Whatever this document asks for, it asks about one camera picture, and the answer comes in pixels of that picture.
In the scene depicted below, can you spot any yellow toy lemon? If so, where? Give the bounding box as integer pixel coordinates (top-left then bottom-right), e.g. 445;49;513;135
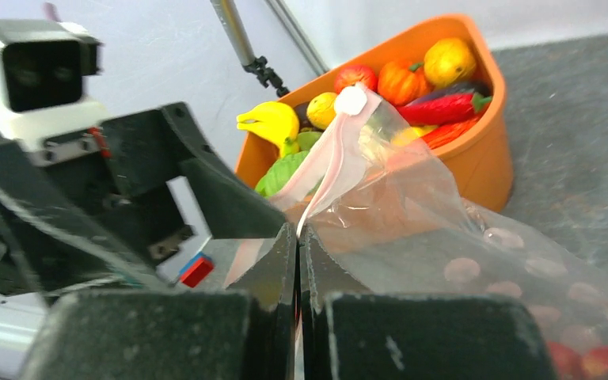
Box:
306;92;337;130

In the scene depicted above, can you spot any red toy chili pepper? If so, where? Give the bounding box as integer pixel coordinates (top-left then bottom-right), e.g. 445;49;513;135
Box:
397;93;493;125

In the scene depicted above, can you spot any red lychee bunch toy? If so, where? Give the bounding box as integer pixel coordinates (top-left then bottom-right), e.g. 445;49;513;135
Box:
546;341;608;380

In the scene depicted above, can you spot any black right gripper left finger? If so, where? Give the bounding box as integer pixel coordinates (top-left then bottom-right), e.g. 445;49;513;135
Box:
20;223;298;379

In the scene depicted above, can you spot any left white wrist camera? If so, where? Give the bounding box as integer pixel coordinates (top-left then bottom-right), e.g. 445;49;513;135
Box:
0;19;110;152

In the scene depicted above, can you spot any yellow toy banana bunch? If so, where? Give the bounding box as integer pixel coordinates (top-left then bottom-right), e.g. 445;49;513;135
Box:
236;101;300;158

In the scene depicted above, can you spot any clear zip top bag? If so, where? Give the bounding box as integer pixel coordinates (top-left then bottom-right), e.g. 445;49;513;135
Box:
225;83;608;380

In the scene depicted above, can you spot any orange toy carrot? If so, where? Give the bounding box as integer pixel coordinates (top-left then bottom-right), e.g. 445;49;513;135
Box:
422;115;482;150

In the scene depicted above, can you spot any purple toy eggplant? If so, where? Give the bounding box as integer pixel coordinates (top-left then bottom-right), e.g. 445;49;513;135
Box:
408;81;492;105

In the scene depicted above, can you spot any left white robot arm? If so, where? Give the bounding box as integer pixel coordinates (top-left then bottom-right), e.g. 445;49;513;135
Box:
0;103;296;379

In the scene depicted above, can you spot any red toy apple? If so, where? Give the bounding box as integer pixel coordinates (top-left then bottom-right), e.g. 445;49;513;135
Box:
334;64;378;93

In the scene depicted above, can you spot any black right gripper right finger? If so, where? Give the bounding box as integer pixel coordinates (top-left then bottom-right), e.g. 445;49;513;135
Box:
299;226;557;379

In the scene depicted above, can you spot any orange plastic tub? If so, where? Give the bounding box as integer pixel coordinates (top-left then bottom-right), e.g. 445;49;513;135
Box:
236;14;513;228

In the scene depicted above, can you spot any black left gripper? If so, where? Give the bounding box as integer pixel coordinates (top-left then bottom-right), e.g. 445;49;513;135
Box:
0;102;287;294

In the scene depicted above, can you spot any orange toy pumpkin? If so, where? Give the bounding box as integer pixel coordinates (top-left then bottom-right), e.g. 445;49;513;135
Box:
378;60;433;106

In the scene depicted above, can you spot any grey microphone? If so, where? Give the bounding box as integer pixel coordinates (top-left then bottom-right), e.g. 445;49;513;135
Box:
211;0;257;67

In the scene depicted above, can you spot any green toy cabbage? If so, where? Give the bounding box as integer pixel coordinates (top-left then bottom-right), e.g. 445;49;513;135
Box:
255;150;309;198

